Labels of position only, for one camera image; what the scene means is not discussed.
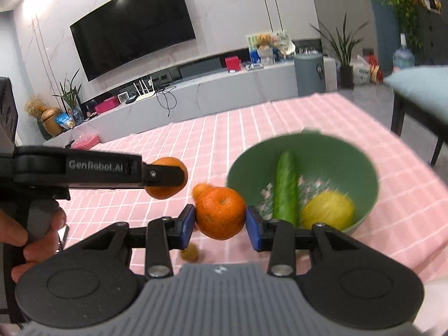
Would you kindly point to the dark cabinet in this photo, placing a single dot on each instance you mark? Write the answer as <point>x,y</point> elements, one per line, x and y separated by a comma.
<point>434,38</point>

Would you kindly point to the pink basket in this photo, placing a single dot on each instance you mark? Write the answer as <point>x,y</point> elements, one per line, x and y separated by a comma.
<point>85,141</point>

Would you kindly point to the red gift bag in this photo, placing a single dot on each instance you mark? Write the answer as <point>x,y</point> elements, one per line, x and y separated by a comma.
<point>375,71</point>

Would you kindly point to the white ornament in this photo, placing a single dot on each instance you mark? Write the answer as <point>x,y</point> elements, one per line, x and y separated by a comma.
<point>286,43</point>

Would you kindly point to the yellow-green citrus fruit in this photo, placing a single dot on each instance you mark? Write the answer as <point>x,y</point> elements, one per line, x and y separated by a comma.
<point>327,210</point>

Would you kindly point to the black stool with blue cushion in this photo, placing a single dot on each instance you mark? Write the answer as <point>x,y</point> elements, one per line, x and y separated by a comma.
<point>420,84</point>

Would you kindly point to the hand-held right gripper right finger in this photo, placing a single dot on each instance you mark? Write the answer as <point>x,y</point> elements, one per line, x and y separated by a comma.
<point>253,231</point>

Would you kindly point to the blue snack bag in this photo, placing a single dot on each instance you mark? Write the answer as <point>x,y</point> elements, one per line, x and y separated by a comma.
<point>65,120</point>

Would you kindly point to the red box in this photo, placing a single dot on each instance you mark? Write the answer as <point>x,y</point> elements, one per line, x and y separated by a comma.
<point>233,64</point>

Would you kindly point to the teddy bear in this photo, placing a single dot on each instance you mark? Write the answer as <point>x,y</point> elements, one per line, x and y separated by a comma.
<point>264,41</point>

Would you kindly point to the blue box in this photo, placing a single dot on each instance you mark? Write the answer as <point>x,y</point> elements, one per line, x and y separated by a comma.
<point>254,57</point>

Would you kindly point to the white router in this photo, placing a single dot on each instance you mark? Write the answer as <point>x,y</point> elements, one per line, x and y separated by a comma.
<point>144,94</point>

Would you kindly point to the snake plant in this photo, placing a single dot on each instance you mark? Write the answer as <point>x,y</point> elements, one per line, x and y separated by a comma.
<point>344,42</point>

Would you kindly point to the green leafy plant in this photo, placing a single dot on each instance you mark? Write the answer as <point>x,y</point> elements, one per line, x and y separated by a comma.
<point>70,94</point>

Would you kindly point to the pothos plant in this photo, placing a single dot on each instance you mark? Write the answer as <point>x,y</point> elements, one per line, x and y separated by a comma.
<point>406,7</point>

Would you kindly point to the grey marble tv console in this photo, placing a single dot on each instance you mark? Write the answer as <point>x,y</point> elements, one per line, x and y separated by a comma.
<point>217,94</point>

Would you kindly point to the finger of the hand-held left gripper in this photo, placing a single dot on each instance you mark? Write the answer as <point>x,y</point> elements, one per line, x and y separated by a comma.
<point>164,175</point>

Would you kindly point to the white woven basket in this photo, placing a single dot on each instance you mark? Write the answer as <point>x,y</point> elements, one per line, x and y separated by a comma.
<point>266,57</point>

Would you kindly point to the green bowl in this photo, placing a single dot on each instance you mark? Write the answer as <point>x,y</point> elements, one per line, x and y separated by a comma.
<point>252,168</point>

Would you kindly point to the black plant pot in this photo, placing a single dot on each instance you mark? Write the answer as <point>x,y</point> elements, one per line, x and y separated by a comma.
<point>347,77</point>

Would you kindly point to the small white clock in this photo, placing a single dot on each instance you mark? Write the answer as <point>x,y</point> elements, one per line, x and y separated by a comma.
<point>123,97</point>

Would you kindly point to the pink tissue box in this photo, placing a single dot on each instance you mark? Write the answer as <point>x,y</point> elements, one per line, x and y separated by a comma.
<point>106,105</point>

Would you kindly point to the cucumber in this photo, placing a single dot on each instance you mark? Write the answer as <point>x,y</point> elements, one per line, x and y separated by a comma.
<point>286,185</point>

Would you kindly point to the large water bottle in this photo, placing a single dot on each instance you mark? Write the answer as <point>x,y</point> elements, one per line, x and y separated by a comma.
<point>403,57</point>

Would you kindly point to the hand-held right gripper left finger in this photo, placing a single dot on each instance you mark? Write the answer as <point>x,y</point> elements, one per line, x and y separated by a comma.
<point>187,222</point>

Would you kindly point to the brown vase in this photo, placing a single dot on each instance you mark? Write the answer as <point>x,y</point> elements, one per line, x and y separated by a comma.
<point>52,122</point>

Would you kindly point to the black television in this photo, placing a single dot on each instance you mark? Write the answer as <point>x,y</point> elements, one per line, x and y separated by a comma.
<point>133,31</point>

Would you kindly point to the small orange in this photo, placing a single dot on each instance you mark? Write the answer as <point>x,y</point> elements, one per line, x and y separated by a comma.
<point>199,189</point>

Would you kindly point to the small yellow-brown fruit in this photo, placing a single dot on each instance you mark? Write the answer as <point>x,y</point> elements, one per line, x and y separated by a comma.
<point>190,252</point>

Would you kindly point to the dried flowers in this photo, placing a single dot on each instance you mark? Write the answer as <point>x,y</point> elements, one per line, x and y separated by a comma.
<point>35,106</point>

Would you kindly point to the pink checked tablecloth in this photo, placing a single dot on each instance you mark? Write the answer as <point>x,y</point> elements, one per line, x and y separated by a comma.
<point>217,136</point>

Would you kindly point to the grey trash can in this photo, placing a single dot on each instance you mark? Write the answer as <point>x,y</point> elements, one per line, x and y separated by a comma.
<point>308,75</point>

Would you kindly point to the person's left hand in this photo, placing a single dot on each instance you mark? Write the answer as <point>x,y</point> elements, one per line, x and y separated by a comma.
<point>38,252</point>

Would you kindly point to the white plastic bag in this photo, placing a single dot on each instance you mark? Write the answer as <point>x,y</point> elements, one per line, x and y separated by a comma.
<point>360,71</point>

